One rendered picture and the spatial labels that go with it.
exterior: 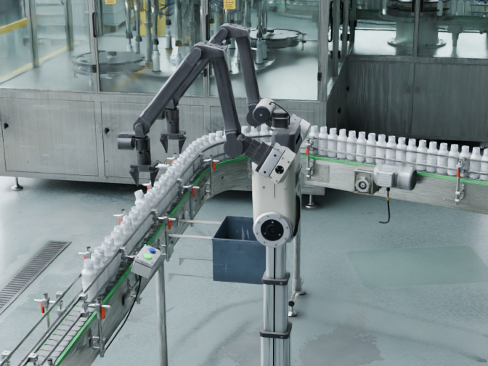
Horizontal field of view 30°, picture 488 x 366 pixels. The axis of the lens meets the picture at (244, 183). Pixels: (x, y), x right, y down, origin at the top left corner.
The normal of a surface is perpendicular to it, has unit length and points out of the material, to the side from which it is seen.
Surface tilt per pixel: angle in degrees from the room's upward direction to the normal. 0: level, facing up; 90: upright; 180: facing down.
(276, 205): 101
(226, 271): 90
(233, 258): 90
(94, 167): 90
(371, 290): 0
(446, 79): 90
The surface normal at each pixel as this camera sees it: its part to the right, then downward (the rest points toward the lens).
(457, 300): -0.01, -0.95
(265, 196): -0.19, 0.49
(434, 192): -0.49, 0.29
